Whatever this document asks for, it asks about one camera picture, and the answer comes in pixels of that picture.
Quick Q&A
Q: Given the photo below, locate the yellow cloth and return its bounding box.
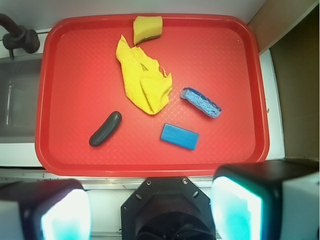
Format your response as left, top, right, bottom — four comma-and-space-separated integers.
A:
115, 35, 173, 115

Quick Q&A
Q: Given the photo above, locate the dark green plastic pickle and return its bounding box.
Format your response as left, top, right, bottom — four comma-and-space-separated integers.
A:
89, 111, 122, 147

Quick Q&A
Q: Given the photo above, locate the dark faucet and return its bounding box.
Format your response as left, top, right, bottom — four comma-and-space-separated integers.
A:
0, 13, 40, 60

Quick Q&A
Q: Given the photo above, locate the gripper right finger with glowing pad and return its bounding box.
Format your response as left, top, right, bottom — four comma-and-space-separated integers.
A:
210, 159, 320, 240

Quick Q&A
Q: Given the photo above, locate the yellow sponge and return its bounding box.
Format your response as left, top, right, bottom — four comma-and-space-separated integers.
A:
133, 16, 163, 45

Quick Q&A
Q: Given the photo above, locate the blue rectangular block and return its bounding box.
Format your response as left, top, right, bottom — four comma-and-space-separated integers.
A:
160, 123, 200, 151

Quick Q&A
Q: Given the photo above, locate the blue scrub sponge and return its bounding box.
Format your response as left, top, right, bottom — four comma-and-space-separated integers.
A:
180, 87, 222, 119

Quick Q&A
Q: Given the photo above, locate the red plastic tray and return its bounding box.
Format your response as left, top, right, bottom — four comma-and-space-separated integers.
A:
35, 14, 270, 178

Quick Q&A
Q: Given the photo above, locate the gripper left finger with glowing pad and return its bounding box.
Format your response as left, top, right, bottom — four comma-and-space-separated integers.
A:
0, 179, 92, 240

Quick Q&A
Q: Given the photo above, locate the metal sink basin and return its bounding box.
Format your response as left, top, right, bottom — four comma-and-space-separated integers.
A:
0, 53, 43, 144

